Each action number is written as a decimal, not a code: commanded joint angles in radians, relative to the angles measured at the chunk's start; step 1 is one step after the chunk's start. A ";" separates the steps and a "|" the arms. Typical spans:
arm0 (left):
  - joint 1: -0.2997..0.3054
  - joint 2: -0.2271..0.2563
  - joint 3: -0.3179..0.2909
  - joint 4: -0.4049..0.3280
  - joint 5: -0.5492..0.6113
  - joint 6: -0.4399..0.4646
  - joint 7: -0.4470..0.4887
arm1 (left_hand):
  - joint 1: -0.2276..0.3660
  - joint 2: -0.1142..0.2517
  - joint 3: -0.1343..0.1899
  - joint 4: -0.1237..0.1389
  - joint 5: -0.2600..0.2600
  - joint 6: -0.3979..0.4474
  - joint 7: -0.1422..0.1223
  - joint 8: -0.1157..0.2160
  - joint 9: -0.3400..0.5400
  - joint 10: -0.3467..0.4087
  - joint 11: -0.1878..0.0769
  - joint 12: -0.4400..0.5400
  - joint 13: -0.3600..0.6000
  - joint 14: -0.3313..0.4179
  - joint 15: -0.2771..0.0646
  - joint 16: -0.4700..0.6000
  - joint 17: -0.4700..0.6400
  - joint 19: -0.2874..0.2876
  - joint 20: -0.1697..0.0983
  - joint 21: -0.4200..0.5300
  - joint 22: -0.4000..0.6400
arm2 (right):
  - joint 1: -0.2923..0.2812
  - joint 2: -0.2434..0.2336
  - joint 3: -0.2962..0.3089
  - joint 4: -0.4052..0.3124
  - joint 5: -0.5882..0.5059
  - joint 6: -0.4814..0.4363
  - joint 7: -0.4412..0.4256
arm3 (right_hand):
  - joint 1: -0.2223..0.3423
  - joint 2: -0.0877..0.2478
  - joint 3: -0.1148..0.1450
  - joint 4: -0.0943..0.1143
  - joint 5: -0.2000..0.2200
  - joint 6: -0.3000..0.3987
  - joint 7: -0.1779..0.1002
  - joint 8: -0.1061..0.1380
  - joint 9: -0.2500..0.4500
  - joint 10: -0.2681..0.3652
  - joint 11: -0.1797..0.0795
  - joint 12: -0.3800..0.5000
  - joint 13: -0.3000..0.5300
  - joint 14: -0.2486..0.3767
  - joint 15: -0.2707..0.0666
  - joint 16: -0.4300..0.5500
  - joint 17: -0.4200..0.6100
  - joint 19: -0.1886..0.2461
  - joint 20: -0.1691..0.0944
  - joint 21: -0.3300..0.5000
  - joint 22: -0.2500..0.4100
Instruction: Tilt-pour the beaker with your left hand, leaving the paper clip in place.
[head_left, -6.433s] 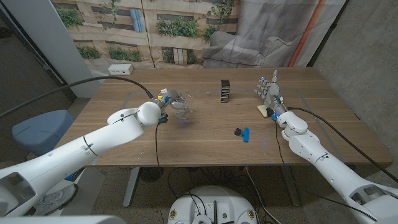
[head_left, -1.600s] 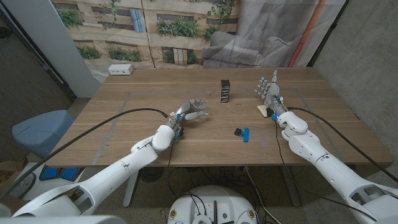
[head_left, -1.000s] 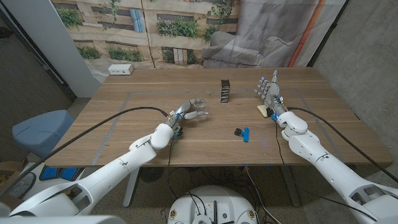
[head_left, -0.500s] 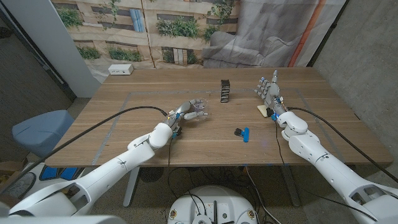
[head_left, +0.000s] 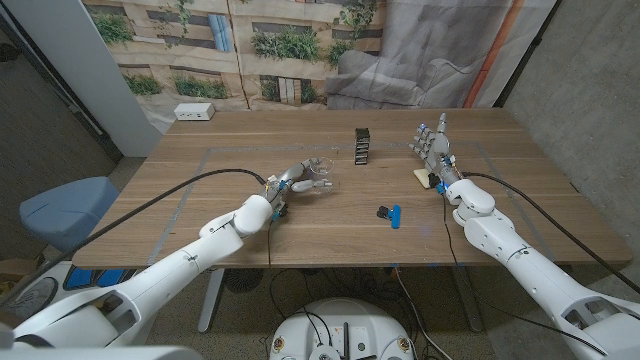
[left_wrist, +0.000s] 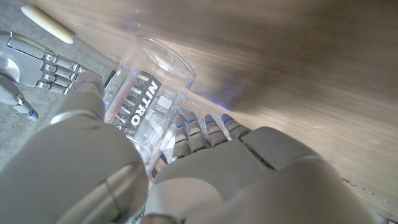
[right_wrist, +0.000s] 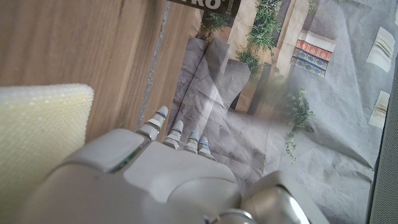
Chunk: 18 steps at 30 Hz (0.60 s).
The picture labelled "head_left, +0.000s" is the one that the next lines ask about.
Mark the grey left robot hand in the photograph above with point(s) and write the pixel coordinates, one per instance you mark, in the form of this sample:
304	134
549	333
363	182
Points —
290	177

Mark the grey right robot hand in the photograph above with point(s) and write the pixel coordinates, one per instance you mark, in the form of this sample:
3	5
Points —
440	150

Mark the clear glass beaker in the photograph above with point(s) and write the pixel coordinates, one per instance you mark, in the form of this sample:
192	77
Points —
324	167

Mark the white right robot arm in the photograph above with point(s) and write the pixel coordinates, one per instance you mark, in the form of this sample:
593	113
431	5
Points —
525	270

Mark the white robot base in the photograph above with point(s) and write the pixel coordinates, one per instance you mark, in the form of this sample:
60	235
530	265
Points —
342	330

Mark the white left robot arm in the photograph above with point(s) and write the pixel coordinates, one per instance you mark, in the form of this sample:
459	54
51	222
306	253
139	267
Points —
165	270

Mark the blue and black binder clip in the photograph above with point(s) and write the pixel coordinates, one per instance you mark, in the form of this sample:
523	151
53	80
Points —
396	217

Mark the grey tape outline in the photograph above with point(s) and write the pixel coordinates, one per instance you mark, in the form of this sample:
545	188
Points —
280	148

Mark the cream sponge piece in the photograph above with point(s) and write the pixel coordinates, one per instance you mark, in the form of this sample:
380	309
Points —
421	177

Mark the black stacked block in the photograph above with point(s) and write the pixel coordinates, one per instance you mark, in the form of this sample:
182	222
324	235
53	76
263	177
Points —
362	145

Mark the black round floor fan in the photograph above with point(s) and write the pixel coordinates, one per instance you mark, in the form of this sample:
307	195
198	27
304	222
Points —
243	279

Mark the white power strip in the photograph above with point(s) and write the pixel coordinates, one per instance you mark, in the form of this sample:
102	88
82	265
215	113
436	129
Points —
194	111

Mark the printed fabric backdrop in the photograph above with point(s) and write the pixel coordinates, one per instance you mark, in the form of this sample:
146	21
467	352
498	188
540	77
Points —
300	50

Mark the white table leg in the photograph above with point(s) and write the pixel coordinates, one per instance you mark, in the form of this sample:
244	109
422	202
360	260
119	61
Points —
467	300
210	305

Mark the blue upholstered stool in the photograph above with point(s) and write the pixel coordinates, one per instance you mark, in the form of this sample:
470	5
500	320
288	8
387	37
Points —
65	210

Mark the white floor platform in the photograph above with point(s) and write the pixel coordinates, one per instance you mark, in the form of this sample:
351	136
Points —
60	275

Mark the white robot head edge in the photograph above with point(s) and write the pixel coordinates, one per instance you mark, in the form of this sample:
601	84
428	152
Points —
100	353

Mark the brown cardboard box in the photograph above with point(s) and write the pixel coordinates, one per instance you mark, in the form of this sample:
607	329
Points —
10	267

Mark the white wall column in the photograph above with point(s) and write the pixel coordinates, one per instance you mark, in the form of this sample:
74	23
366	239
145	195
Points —
85	60

